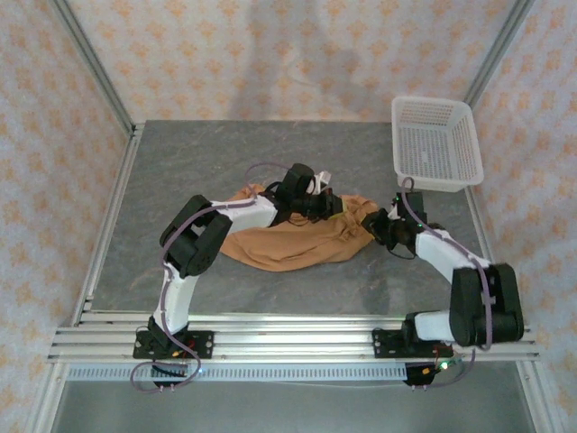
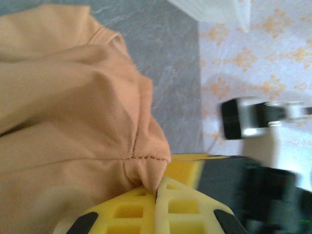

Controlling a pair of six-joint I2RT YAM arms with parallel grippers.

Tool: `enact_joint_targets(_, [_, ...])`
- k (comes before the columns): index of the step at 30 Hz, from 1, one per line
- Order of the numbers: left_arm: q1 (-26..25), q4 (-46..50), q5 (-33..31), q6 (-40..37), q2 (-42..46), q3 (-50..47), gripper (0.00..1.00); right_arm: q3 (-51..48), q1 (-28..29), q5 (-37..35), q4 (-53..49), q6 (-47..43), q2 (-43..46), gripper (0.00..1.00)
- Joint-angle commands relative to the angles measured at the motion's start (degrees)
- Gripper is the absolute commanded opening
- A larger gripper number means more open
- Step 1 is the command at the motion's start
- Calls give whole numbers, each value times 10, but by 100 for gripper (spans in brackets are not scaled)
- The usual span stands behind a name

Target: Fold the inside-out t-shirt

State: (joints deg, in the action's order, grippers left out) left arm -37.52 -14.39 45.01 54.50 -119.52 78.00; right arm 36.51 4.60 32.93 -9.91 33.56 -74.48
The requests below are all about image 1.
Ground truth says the slotted white cable duct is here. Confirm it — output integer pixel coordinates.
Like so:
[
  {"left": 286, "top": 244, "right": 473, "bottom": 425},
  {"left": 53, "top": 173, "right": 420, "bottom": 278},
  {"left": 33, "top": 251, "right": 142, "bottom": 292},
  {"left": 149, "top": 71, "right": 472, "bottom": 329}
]
[{"left": 66, "top": 363, "right": 410, "bottom": 383}]

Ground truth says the patterned white orange curtain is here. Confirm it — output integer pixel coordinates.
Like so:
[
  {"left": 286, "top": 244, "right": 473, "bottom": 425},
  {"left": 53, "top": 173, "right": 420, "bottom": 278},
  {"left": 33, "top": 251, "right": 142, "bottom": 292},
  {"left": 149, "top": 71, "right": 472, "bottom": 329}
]
[{"left": 0, "top": 0, "right": 577, "bottom": 433}]

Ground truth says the small black electronics board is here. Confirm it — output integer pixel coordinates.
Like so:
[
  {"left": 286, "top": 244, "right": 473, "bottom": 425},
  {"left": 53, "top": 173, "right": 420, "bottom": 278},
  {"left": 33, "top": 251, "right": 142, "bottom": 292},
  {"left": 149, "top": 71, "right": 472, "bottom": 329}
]
[
  {"left": 151, "top": 362, "right": 190, "bottom": 392},
  {"left": 404, "top": 363, "right": 447, "bottom": 390}
]

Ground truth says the aluminium mounting beam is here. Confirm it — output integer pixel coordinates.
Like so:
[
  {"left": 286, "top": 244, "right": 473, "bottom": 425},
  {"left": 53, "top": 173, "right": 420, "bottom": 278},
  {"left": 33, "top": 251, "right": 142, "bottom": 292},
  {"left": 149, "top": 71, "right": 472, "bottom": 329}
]
[{"left": 47, "top": 313, "right": 541, "bottom": 363}]

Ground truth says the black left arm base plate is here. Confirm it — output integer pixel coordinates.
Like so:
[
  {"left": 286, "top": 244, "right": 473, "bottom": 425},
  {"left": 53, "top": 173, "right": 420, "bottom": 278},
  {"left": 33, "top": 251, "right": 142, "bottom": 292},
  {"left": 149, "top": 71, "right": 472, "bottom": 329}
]
[{"left": 133, "top": 330, "right": 215, "bottom": 361}]

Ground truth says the tan orange t-shirt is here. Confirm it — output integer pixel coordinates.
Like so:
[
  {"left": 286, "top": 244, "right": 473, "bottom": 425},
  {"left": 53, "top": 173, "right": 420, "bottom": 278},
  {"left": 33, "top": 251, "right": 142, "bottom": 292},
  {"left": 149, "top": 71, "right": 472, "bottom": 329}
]
[{"left": 220, "top": 181, "right": 380, "bottom": 273}]

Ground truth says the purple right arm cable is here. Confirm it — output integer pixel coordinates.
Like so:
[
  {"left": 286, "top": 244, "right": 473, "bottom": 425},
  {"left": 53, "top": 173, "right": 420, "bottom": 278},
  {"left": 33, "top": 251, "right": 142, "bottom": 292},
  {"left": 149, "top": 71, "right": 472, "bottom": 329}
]
[{"left": 400, "top": 176, "right": 495, "bottom": 389}]

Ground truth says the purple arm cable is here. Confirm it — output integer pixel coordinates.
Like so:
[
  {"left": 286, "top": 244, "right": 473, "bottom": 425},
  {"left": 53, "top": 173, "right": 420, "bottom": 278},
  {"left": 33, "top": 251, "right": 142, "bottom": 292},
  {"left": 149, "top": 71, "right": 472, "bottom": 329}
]
[
  {"left": 129, "top": 161, "right": 292, "bottom": 394},
  {"left": 400, "top": 176, "right": 495, "bottom": 389}
]

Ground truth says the white perforated plastic basket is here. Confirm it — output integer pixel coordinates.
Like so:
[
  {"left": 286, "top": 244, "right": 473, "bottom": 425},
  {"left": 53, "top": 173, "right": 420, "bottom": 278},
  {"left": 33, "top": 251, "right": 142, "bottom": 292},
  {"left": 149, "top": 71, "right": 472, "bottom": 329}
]
[{"left": 390, "top": 96, "right": 486, "bottom": 194}]

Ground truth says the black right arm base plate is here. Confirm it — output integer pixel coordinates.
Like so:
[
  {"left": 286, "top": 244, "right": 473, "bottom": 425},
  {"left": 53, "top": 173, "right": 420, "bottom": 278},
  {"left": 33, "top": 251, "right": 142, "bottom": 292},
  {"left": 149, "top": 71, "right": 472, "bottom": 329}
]
[{"left": 372, "top": 328, "right": 453, "bottom": 361}]

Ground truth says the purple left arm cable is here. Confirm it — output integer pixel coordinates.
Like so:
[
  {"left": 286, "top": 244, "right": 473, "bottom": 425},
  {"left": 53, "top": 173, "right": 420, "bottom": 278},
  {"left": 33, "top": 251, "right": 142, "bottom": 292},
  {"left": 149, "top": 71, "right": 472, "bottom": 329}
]
[{"left": 129, "top": 161, "right": 292, "bottom": 394}]

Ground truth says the aluminium frame post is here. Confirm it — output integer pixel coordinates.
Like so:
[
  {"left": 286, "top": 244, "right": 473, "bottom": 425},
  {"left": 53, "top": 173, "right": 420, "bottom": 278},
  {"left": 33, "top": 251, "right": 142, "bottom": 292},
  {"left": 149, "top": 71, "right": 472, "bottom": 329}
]
[
  {"left": 463, "top": 0, "right": 538, "bottom": 108},
  {"left": 47, "top": 0, "right": 137, "bottom": 133}
]

